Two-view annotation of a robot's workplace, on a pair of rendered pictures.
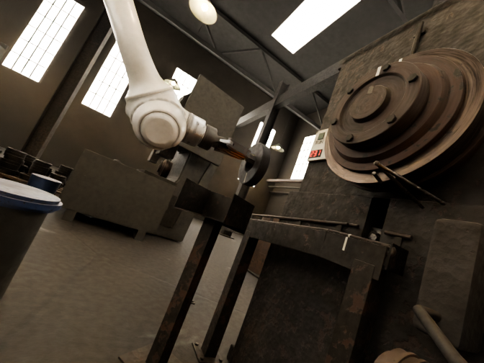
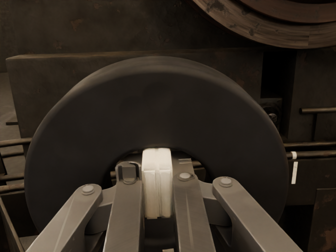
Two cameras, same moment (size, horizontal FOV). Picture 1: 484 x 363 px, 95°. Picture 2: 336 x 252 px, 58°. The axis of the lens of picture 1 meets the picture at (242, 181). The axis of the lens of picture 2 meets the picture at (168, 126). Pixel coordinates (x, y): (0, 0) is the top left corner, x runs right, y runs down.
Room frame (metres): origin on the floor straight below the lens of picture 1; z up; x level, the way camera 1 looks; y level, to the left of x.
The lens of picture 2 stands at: (0.67, 0.14, 0.92)
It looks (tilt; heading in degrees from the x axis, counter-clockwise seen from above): 19 degrees down; 293
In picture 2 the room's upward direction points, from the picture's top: 2 degrees counter-clockwise
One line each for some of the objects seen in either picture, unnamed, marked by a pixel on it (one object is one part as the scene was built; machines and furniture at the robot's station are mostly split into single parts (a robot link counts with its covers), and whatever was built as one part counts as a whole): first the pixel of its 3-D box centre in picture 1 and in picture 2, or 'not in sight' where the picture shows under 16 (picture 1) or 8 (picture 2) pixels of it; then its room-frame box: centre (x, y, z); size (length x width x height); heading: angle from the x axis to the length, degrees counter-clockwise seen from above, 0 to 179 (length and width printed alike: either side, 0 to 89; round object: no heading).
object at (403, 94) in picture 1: (372, 106); not in sight; (0.63, -0.30, 1.11); 0.28 x 0.06 x 0.28; 24
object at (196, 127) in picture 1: (192, 130); not in sight; (0.65, 0.20, 0.83); 0.09 x 0.06 x 0.09; 24
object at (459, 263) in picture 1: (456, 281); not in sight; (0.46, -0.49, 0.68); 0.11 x 0.08 x 0.24; 114
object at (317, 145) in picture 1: (331, 142); not in sight; (1.02, -0.34, 1.15); 0.26 x 0.02 x 0.18; 24
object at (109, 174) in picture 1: (120, 194); not in sight; (2.89, 1.37, 0.39); 1.03 x 0.83 x 0.79; 118
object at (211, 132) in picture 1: (214, 140); not in sight; (0.68, 0.13, 0.84); 0.09 x 0.08 x 0.07; 115
